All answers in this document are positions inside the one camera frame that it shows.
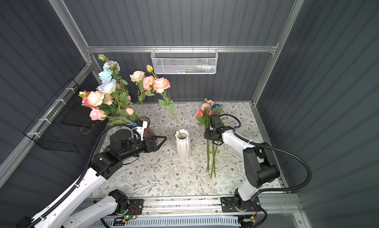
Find light blue rose stem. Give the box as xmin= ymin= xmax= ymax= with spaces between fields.
xmin=97 ymin=53 xmax=140 ymax=125

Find pink tulip flower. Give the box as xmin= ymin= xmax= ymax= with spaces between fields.
xmin=125 ymin=108 xmax=140 ymax=122

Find black flat pad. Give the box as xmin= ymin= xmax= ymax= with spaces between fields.
xmin=61 ymin=103 xmax=93 ymax=128

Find bunch of artificial flowers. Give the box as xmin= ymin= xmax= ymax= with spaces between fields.
xmin=196 ymin=98 xmax=222 ymax=178

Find black wire basket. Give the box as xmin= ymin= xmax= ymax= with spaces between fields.
xmin=24 ymin=80 xmax=107 ymax=153

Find white ribbed ceramic vase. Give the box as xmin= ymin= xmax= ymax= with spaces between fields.
xmin=175 ymin=129 xmax=190 ymax=161

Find pink glass vase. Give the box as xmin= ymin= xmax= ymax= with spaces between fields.
xmin=136 ymin=117 xmax=155 ymax=139

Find items in white basket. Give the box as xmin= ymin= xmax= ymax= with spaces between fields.
xmin=174 ymin=65 xmax=217 ymax=74

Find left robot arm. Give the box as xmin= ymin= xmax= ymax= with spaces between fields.
xmin=16 ymin=127 xmax=167 ymax=228

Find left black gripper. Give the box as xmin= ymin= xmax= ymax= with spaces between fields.
xmin=120 ymin=135 xmax=166 ymax=163

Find white rose stem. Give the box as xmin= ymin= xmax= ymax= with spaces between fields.
xmin=79 ymin=88 xmax=137 ymax=125

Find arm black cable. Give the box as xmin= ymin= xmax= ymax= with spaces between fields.
xmin=25 ymin=123 xmax=143 ymax=228
xmin=220 ymin=113 xmax=312 ymax=228

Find white wire basket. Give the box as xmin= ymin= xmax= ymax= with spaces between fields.
xmin=151 ymin=49 xmax=219 ymax=75

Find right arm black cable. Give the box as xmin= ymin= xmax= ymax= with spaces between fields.
xmin=220 ymin=113 xmax=312 ymax=228

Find floral table mat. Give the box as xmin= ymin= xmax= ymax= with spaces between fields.
xmin=90 ymin=103 xmax=246 ymax=198

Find pink carnation stem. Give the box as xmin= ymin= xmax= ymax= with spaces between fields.
xmin=142 ymin=65 xmax=180 ymax=131

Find cream rose single stem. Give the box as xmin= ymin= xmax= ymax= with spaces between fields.
xmin=130 ymin=71 xmax=146 ymax=116

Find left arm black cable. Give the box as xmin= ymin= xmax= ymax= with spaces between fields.
xmin=25 ymin=123 xmax=143 ymax=228

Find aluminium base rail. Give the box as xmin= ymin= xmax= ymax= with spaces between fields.
xmin=59 ymin=195 xmax=303 ymax=228

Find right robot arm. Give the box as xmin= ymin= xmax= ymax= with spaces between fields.
xmin=204 ymin=115 xmax=280 ymax=211

